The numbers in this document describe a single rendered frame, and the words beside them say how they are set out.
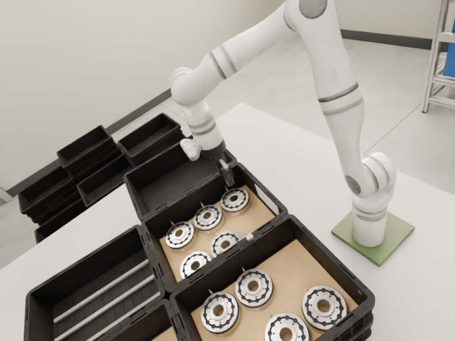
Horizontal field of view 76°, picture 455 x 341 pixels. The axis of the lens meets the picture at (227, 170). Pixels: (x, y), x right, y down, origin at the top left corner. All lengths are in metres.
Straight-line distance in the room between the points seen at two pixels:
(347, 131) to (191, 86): 0.36
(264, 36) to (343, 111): 0.24
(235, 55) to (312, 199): 0.67
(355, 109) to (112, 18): 3.08
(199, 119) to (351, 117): 0.35
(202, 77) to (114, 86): 2.98
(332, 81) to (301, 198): 0.59
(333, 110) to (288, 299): 0.49
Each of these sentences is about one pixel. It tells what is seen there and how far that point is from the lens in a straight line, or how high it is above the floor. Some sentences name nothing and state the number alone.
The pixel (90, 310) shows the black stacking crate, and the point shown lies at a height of 0.83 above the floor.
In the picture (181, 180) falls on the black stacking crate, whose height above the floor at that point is 0.83.
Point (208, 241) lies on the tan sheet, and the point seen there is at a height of 0.83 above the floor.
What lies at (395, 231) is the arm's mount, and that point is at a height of 0.72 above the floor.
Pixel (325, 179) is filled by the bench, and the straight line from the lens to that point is 1.23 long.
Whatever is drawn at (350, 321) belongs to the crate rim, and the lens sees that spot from 0.72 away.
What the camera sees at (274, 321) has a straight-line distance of 0.80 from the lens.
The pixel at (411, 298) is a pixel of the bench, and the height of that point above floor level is 0.70.
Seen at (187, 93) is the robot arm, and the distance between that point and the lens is 0.68.
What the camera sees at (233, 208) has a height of 0.86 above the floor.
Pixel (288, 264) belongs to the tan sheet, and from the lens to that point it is 0.88.
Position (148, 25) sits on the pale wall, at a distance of 3.68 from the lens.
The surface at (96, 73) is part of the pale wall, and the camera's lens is 3.56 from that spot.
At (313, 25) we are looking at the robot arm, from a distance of 0.68.
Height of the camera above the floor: 1.61
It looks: 42 degrees down
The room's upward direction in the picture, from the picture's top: 23 degrees counter-clockwise
